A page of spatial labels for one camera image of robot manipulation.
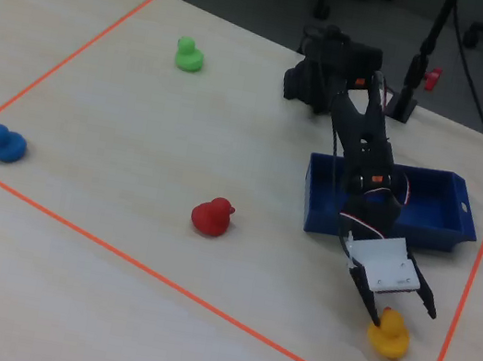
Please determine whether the red clamp knob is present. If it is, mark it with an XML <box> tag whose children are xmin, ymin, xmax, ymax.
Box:
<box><xmin>422</xmin><ymin>65</ymin><xmax>444</xmax><ymax>94</ymax></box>

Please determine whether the yellow rubber duck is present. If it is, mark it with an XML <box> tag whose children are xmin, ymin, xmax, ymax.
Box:
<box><xmin>362</xmin><ymin>305</ymin><xmax>416</xmax><ymax>361</ymax></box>

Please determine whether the black camera stand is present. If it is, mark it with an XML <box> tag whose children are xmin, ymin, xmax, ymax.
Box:
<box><xmin>383</xmin><ymin>0</ymin><xmax>462</xmax><ymax>131</ymax></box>

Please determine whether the blue plastic box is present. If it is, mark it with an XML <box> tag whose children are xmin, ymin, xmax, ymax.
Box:
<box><xmin>296</xmin><ymin>146</ymin><xmax>483</xmax><ymax>262</ymax></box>

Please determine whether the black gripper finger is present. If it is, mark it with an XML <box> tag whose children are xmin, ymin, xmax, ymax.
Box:
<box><xmin>339</xmin><ymin>262</ymin><xmax>393</xmax><ymax>329</ymax></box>
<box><xmin>396</xmin><ymin>250</ymin><xmax>448</xmax><ymax>320</ymax></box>

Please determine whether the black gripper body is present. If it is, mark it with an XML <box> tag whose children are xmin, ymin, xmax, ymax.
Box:
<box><xmin>334</xmin><ymin>184</ymin><xmax>408</xmax><ymax>261</ymax></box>

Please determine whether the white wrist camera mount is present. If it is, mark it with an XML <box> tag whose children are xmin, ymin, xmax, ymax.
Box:
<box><xmin>341</xmin><ymin>227</ymin><xmax>429</xmax><ymax>300</ymax></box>

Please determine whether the green rubber duck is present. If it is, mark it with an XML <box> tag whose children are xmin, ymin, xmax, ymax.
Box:
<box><xmin>171</xmin><ymin>35</ymin><xmax>208</xmax><ymax>76</ymax></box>

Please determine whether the red white servo wire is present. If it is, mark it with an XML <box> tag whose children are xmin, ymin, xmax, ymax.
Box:
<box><xmin>336</xmin><ymin>210</ymin><xmax>388</xmax><ymax>242</ymax></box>

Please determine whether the blue rubber duck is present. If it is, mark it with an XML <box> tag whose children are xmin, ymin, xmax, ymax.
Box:
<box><xmin>0</xmin><ymin>123</ymin><xmax>30</xmax><ymax>167</ymax></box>

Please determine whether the red rubber duck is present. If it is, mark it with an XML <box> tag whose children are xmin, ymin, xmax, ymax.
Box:
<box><xmin>187</xmin><ymin>192</ymin><xmax>238</xmax><ymax>241</ymax></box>

